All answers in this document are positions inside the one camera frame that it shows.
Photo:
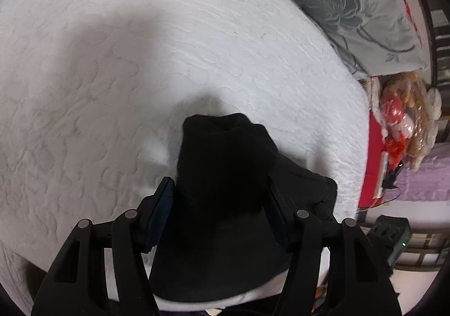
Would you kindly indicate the white quilted mattress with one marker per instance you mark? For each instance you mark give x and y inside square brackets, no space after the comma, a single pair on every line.
[105,73]

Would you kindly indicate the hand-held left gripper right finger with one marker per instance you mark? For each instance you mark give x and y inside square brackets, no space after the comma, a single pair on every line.
[280,219]

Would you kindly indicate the bagged plush toys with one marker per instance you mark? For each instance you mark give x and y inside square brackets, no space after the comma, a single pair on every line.
[418,119]

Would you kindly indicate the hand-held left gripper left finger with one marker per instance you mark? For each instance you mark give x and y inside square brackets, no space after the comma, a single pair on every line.
[161,212]

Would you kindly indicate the grey floral pillow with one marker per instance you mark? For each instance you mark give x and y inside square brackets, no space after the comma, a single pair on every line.
[351,3]

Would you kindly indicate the dark wooden headboard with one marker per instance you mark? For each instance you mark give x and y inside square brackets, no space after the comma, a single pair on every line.
[433,42]

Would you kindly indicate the purple blanket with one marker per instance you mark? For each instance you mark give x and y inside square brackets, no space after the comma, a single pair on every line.
[422,182]

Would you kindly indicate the red bedsheet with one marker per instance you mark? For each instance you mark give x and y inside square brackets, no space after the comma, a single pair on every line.
[372,161]

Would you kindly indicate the black power strip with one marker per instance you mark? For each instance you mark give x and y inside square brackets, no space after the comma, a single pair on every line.
[393,231]

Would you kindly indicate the black pants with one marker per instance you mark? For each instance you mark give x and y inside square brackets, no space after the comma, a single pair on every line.
[225,168]

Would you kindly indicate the white red flat box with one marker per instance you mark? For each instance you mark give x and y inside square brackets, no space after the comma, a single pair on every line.
[383,172]

